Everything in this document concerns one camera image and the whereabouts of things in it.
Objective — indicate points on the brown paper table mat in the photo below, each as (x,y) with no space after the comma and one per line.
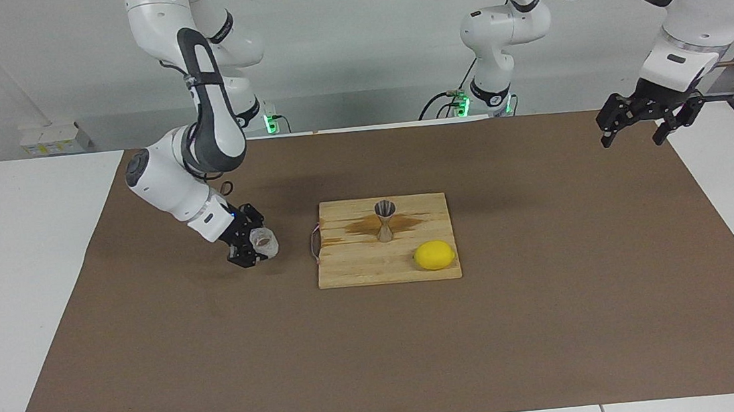
(220,355)

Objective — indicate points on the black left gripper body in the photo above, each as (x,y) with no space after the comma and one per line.
(658,100)

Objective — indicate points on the metal double jigger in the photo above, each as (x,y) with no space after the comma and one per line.
(386,233)

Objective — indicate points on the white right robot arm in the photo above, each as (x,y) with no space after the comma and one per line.
(169,178)

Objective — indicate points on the yellow lemon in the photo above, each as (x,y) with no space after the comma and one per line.
(434,255)

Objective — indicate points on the white wall socket box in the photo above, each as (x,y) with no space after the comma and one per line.
(51,141)

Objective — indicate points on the small clear glass cup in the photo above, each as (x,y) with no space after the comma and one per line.
(266,244)

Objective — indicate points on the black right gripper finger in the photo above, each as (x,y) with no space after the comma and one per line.
(255,215)
(244,257)

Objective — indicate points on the wooden cutting board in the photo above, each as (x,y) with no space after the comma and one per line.
(359,267)

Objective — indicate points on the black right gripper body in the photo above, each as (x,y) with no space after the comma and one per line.
(236,229)

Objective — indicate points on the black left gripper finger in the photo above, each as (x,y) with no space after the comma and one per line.
(614,115)
(688,113)

